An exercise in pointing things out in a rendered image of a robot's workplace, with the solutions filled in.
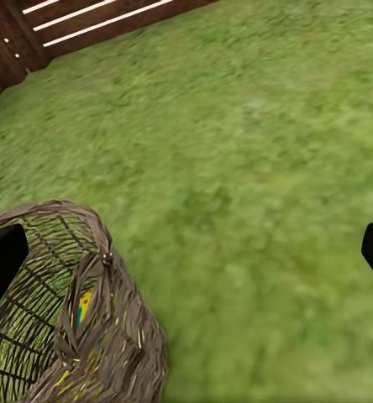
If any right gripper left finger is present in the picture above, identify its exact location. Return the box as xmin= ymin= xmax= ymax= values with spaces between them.
xmin=0 ymin=222 xmax=30 ymax=300

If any easter egg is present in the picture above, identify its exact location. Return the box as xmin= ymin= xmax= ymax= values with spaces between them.
xmin=77 ymin=289 xmax=92 ymax=327

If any wicker basket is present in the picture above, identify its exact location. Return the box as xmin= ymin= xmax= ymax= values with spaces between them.
xmin=0 ymin=198 xmax=169 ymax=403

